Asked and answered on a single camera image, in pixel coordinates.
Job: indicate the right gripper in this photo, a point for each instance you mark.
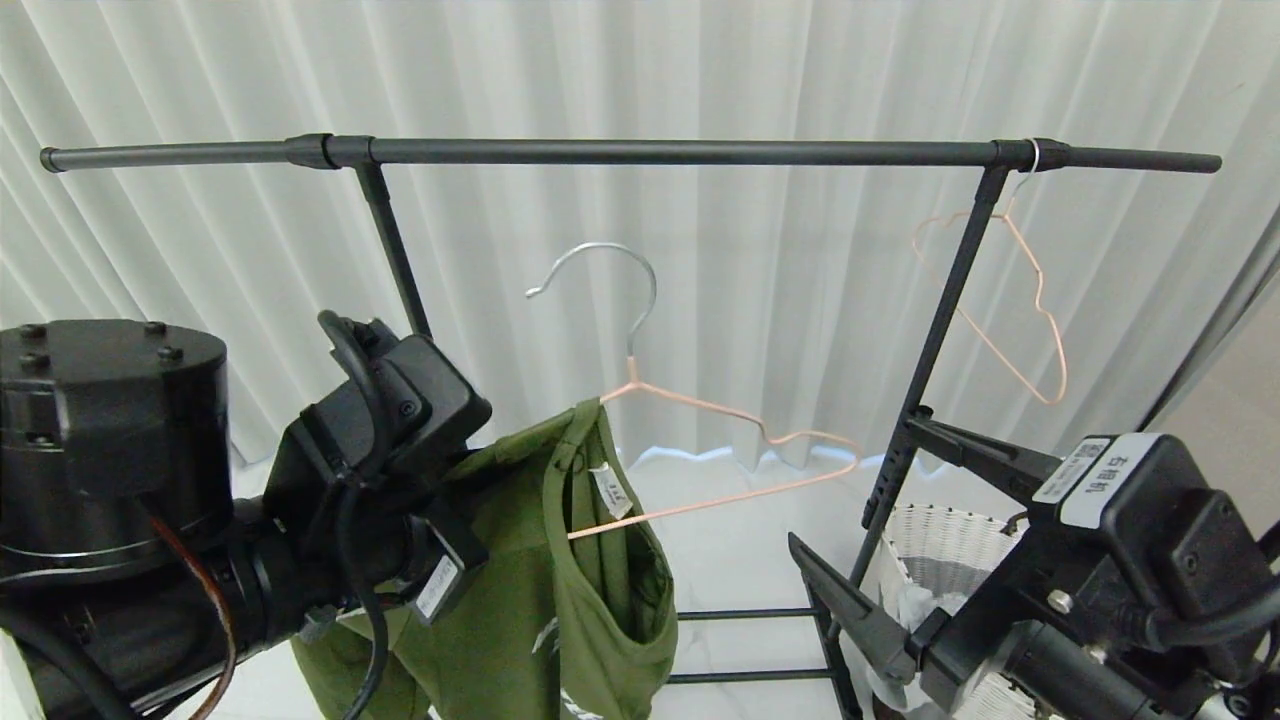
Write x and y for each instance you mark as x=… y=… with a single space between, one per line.
x=975 y=640

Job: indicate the black clothes rack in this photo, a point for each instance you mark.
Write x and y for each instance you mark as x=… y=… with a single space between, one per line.
x=600 y=152

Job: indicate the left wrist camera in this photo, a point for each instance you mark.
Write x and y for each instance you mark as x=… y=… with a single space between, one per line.
x=400 y=420

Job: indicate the green printed t-shirt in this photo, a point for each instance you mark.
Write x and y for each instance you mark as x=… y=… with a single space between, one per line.
x=500 y=560

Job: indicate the pale grey shorts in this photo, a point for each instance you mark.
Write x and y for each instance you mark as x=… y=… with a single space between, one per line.
x=935 y=605

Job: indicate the pink clothes hanger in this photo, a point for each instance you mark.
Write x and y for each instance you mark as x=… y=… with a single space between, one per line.
x=1064 y=370
x=655 y=295

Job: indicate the white curtain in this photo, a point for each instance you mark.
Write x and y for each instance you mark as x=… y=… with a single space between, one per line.
x=750 y=300

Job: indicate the white laundry basket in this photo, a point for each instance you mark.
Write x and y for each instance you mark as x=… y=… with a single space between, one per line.
x=950 y=540

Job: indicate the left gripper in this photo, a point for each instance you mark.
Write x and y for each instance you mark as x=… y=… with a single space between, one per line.
x=440 y=590

